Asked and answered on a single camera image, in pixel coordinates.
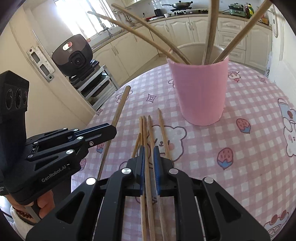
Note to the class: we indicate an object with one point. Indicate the condiment bottles group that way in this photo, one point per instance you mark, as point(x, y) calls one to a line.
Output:
point(259, 13)

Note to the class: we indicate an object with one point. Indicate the metal storage rack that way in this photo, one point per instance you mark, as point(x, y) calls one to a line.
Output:
point(95, 84)

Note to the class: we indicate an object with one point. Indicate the gas stove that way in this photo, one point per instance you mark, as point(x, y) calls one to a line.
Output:
point(175, 12)

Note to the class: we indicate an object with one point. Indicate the wooden chopstick in cup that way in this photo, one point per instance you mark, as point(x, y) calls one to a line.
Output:
point(156, 32)
point(245, 30)
point(212, 25)
point(141, 36)

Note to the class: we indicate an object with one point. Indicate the pink checkered tablecloth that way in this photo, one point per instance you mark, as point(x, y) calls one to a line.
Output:
point(250, 151)

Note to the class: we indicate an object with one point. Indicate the cream open door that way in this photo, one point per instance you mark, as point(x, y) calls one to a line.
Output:
point(51, 104)

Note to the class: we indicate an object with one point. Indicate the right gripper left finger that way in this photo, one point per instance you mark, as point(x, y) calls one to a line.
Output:
point(94, 210)

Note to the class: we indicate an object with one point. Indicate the kitchen faucet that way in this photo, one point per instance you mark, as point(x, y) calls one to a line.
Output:
point(105, 29)

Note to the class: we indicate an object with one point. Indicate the black wok on stove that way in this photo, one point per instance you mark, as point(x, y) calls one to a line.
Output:
point(180, 5)

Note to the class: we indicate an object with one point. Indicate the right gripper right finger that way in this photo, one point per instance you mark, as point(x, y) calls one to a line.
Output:
point(204, 210)

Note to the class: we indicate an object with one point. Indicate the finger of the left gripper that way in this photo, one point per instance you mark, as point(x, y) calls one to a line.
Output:
point(95, 135)

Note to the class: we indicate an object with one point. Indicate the cream lower kitchen cabinets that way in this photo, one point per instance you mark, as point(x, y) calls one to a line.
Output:
point(126, 54)

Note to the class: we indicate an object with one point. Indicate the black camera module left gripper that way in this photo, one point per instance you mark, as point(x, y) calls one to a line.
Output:
point(14, 104)

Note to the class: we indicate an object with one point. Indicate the black rice cooker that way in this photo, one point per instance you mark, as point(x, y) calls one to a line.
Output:
point(74, 56)

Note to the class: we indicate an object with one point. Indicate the pink cylindrical utensil holder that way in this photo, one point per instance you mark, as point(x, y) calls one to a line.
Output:
point(200, 89)

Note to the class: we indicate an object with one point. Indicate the wooden chopstick on table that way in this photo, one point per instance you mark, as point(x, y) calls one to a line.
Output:
point(165, 139)
point(136, 145)
point(158, 179)
point(142, 184)

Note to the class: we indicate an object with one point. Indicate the left hand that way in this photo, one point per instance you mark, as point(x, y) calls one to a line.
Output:
point(45, 202)

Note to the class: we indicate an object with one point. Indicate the green small appliance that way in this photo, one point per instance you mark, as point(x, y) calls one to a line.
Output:
point(237, 9)

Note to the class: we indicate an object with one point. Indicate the wooden chopstick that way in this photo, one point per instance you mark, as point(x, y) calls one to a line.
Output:
point(245, 30)
point(165, 139)
point(136, 145)
point(158, 179)
point(113, 124)
point(156, 32)
point(148, 190)
point(142, 184)
point(212, 25)
point(141, 36)

